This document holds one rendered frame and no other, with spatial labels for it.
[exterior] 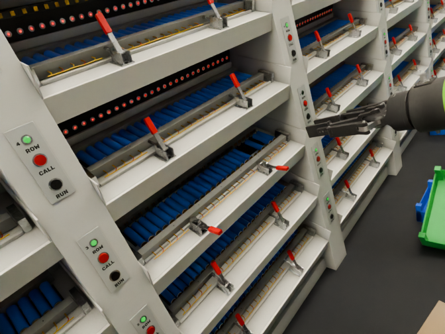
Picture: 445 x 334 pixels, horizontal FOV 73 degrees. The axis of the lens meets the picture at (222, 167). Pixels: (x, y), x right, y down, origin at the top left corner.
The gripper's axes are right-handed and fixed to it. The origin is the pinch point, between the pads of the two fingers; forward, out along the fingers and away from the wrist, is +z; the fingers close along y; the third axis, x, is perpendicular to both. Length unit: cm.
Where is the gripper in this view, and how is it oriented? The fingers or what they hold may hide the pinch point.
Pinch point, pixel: (323, 126)
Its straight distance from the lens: 77.5
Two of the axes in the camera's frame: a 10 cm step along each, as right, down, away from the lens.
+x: 4.3, 8.7, 2.5
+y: -6.9, 4.9, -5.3
